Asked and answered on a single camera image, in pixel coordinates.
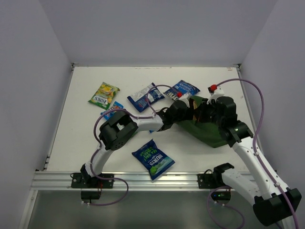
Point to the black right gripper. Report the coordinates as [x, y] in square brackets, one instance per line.
[201, 109]

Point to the green paper bag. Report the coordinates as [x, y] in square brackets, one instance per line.
[207, 133]

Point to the blue Kettle crisps bag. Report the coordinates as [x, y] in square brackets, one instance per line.
[181, 88]

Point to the dark blue snack bag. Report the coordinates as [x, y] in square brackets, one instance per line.
[140, 99]

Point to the blue Burts crisps bag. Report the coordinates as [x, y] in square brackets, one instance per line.
[153, 159]

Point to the blue M&Ms packet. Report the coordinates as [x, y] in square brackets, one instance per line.
[116, 105]

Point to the green Fox's candy bag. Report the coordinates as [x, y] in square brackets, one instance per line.
[104, 96]

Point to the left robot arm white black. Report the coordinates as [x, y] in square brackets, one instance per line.
[118, 130]

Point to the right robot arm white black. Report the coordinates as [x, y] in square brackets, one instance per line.
[271, 198]

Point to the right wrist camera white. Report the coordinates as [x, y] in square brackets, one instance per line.
[215, 93]

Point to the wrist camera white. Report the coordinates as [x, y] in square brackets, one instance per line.
[185, 97]
[215, 93]

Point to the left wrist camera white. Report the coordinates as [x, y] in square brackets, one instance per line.
[185, 97]

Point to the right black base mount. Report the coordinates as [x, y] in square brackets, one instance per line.
[211, 179]

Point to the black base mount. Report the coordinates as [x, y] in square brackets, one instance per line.
[91, 189]
[211, 179]

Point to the aluminium front rail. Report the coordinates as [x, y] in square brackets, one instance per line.
[137, 181]

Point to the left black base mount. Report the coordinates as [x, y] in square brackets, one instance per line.
[91, 189]

